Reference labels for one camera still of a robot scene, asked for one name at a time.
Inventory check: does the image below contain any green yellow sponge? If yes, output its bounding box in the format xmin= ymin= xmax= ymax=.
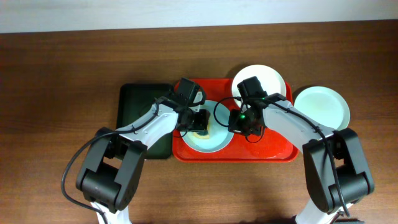
xmin=193 ymin=121 xmax=212 ymax=139

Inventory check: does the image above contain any light blue plate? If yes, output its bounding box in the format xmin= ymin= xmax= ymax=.
xmin=180 ymin=100 xmax=234 ymax=153

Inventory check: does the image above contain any light green plate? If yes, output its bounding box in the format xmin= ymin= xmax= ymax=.
xmin=294 ymin=86 xmax=351 ymax=130

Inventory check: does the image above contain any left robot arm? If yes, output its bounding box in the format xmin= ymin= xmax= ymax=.
xmin=76 ymin=97 xmax=208 ymax=223

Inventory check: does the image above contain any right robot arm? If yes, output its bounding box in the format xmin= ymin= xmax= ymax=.
xmin=228 ymin=93 xmax=375 ymax=223

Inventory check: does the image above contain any red tray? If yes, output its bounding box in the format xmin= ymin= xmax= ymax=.
xmin=172 ymin=78 xmax=299 ymax=163

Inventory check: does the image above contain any dark green tray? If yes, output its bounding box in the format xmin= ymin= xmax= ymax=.
xmin=116 ymin=83 xmax=173 ymax=159

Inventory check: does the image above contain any white plate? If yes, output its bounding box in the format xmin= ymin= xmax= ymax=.
xmin=231 ymin=65 xmax=287 ymax=96

